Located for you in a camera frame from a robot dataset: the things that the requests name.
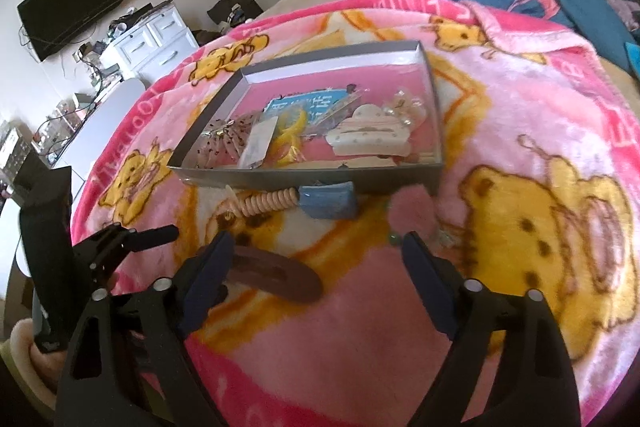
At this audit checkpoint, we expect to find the dark bag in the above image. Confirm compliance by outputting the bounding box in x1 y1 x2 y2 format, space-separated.
206 0 265 28

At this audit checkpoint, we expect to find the pink bear printed blanket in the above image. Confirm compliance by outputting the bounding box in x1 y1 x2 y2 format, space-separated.
70 0 640 427

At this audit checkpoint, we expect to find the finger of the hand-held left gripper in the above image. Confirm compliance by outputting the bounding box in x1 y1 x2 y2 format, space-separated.
72 223 180 290

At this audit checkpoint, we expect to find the desk clutter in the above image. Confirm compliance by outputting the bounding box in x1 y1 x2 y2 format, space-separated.
0 94 98 168

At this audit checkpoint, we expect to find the clear packet of yellow rings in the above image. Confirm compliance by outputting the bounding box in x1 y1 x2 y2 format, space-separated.
270 107 311 168

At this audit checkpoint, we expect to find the clear pouch of sequined clips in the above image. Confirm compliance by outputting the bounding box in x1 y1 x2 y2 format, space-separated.
192 117 256 170

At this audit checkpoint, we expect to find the small clear packet white card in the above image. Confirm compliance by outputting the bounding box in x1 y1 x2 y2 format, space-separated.
235 114 280 170

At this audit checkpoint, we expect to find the pink pompom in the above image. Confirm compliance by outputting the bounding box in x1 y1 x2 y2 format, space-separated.
390 187 441 238

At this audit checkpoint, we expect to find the peach spiral hair tie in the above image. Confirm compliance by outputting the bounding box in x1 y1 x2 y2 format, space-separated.
240 188 299 218

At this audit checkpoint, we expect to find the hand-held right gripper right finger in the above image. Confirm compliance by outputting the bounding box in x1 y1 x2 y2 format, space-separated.
401 231 583 427

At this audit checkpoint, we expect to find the small blue box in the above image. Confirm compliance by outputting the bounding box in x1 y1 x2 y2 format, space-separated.
297 182 358 222

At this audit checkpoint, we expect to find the white drawer dresser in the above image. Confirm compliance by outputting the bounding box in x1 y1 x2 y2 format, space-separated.
102 0 198 82

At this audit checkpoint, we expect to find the grey cardboard box pink inside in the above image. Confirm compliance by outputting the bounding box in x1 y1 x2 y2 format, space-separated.
167 39 446 198

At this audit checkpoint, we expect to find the pile of cables and gadgets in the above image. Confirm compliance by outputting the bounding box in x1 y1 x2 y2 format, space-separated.
75 14 146 80

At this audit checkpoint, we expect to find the black flat television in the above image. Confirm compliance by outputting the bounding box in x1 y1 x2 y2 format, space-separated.
16 0 132 64

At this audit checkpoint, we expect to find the earring card clear packet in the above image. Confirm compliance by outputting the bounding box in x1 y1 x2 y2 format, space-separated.
300 84 363 138

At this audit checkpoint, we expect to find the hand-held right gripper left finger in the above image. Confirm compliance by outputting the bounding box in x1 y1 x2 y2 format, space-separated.
54 231 236 427

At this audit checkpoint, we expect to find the brown hair clip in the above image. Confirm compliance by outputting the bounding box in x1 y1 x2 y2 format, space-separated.
227 246 325 303

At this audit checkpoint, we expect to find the person's left forearm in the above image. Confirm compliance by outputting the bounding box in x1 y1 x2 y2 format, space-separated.
0 319 58 408

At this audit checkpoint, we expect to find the white claw hair clip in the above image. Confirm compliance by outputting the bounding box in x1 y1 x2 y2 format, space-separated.
326 104 416 158

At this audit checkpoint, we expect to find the white curved bed footboard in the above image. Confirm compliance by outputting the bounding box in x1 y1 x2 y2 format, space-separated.
0 78 151 288

